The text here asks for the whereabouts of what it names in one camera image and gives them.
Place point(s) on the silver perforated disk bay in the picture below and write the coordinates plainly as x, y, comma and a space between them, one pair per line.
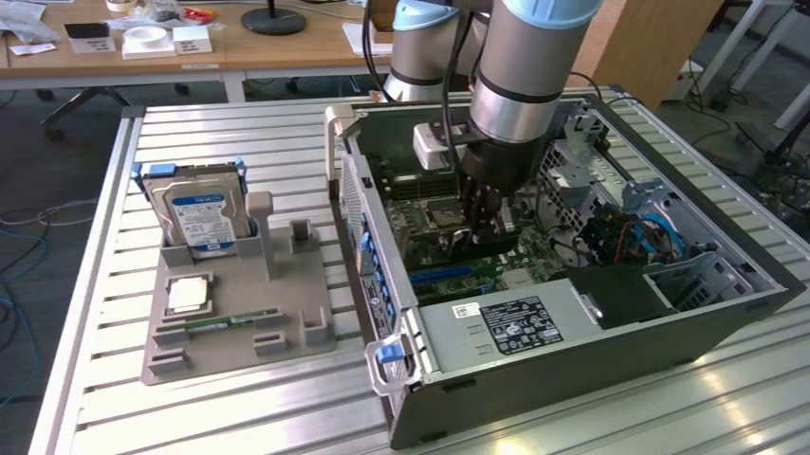
576, 199

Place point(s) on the grey power supply unit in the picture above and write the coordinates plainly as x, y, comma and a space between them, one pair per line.
507, 332

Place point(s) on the white desk frame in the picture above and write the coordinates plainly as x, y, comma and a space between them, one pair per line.
797, 109

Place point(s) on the black round lamp base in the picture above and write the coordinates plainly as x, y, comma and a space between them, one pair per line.
273, 23

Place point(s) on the silver CPU chip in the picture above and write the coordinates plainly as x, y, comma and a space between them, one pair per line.
189, 294

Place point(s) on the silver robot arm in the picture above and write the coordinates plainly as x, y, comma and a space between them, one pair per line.
532, 57

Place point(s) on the blue expansion slot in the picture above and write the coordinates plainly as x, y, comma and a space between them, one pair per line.
440, 276

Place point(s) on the grey parts rack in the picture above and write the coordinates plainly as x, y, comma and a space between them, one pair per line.
241, 294

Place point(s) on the black open PC case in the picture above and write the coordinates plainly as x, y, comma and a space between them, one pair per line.
571, 379

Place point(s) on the hard disk blue caddy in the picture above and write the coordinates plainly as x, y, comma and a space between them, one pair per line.
200, 223

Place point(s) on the silver disk bay bracket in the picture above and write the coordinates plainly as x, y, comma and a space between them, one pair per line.
696, 284

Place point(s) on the red small object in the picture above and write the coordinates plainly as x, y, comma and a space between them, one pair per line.
198, 15

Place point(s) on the clear bag dark parts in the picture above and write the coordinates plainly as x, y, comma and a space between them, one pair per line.
162, 14

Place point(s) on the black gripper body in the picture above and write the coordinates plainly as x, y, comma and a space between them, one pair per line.
500, 163

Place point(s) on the black green GPU card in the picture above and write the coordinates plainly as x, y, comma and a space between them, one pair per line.
495, 249

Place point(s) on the small cream tape roll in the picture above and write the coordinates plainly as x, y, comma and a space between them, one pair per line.
114, 5

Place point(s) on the wooden desk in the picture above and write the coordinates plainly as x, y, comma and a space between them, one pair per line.
77, 64

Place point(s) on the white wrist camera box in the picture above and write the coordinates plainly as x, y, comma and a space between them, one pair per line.
434, 149

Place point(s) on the CPU socket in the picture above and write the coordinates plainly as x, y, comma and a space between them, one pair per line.
444, 215

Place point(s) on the blue case latch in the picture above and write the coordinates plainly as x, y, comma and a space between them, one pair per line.
389, 355

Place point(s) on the black power connector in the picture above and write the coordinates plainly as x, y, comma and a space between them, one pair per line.
601, 242

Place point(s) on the white paper stack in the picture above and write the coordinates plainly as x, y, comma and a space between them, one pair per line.
354, 42

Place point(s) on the black chair base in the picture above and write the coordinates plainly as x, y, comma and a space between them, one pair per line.
54, 132

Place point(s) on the black white small box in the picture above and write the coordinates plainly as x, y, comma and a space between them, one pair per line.
89, 30

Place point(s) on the silver chipset heatsink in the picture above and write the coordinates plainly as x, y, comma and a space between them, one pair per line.
521, 279

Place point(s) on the white labelled box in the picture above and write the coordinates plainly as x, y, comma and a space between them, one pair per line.
190, 35

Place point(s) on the green motherboard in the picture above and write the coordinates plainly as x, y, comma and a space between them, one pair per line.
539, 246

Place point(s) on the white floor box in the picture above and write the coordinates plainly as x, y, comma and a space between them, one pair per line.
687, 80

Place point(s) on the crumpled plastic bag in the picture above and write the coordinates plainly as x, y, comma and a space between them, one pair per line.
29, 23

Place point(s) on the flat white box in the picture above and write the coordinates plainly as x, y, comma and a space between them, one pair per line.
149, 53

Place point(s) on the white red card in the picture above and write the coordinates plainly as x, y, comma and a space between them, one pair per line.
31, 49

